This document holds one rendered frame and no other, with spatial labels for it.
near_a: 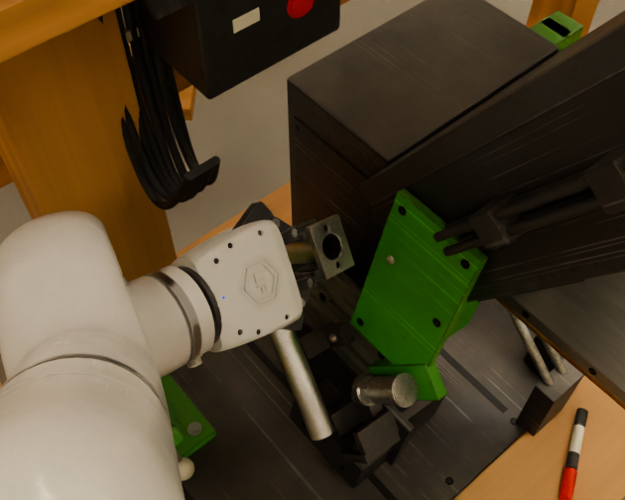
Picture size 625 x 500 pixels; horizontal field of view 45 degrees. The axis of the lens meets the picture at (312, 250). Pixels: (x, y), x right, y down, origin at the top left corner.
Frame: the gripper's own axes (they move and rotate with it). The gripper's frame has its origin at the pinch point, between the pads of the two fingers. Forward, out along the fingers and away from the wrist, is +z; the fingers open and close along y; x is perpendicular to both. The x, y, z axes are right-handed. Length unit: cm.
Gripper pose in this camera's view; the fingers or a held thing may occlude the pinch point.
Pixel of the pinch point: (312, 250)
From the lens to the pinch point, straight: 76.4
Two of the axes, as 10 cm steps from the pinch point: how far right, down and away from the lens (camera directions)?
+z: 7.0, -3.3, 6.4
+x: -6.6, 0.7, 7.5
